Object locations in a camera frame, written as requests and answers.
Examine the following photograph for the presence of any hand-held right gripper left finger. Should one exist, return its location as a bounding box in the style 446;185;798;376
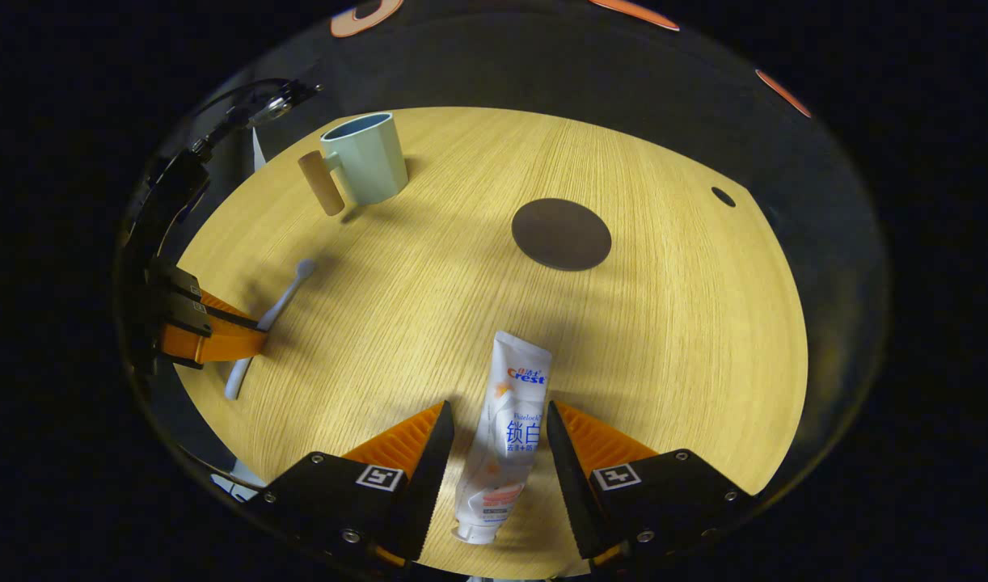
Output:
243;400;456;567

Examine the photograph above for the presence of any dark round coaster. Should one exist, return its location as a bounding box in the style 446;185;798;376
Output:
511;198;613;272

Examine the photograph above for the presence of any white toothpaste tube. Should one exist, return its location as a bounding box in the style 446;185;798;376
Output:
452;330;553;546

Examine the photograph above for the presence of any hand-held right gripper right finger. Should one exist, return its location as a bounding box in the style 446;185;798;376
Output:
546;400;758;567

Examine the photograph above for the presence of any wooden desktop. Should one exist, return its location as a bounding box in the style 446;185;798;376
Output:
173;107;810;580

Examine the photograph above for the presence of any white toothbrush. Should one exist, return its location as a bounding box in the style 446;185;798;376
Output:
223;259;317;401

